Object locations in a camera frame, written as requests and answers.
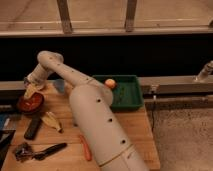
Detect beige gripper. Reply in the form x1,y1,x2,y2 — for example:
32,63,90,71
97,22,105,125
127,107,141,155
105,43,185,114
24,73,45,99

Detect red bowl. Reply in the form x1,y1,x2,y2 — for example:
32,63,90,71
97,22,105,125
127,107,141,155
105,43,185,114
17,93,44,111

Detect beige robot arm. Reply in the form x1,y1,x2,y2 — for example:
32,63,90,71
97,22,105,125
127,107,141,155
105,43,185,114
27,51,150,171

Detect crumpled white cloth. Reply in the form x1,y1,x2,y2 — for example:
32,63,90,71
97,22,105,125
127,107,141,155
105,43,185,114
23,77,30,86

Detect purple bowl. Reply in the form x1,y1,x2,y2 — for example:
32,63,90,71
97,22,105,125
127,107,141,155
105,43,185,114
18,107,42,115

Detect small blue cup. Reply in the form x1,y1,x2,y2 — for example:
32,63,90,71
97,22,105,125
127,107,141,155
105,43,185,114
53,79,65,93

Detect banana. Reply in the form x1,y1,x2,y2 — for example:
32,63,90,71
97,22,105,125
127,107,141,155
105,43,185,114
41,112,62,132

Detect black remote control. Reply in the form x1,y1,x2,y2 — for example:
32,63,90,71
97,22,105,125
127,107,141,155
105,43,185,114
24,116,41,140

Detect dark box at left edge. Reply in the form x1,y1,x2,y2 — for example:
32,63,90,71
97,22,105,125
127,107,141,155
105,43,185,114
0,113,17,168

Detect crumpled foil wrapper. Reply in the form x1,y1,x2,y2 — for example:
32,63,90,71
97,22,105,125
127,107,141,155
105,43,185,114
12,142,33,162

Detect orange ball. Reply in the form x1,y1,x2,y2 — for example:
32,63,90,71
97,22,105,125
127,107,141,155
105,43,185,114
104,79,116,89

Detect green plastic tray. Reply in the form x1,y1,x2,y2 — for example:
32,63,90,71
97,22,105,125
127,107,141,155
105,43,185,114
94,75,144,111

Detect black handled tool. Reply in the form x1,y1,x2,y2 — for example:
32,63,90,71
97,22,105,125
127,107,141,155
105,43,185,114
33,143,67,160

